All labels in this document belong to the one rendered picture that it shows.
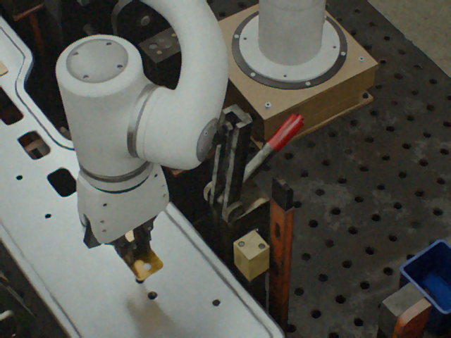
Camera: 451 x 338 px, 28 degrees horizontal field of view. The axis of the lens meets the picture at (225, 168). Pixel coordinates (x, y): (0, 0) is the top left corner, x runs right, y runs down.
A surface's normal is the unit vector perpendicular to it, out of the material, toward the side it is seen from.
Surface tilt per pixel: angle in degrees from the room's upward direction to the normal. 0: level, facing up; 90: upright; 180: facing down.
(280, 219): 90
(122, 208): 91
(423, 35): 0
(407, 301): 0
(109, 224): 91
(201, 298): 0
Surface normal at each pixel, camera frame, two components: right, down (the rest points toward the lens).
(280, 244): -0.81, 0.48
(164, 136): -0.26, 0.23
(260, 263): 0.59, 0.63
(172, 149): -0.22, 0.49
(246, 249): -0.03, -0.62
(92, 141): -0.29, 0.76
